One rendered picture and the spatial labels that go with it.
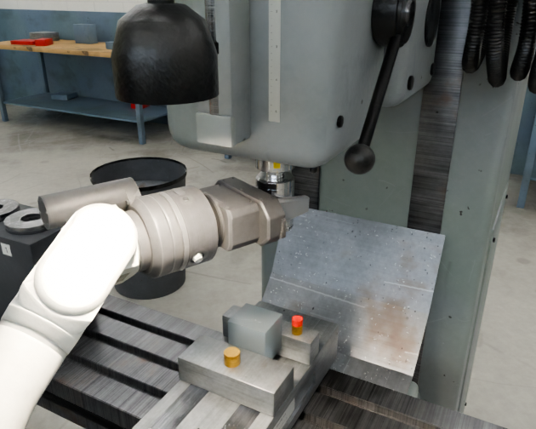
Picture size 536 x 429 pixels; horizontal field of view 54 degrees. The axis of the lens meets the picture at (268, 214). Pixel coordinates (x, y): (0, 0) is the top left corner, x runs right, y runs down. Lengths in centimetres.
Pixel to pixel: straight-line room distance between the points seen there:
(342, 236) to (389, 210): 10
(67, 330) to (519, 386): 213
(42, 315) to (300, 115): 29
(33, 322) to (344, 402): 52
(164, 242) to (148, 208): 4
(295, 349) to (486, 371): 174
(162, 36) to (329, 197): 74
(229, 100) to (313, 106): 8
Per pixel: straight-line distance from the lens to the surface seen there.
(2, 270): 103
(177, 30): 35
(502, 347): 262
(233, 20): 49
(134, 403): 86
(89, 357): 96
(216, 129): 50
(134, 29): 36
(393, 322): 101
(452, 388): 118
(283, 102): 51
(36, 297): 48
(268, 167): 61
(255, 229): 59
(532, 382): 248
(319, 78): 49
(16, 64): 788
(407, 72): 68
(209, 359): 74
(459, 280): 104
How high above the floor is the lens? 148
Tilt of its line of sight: 24 degrees down
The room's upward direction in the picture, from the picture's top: straight up
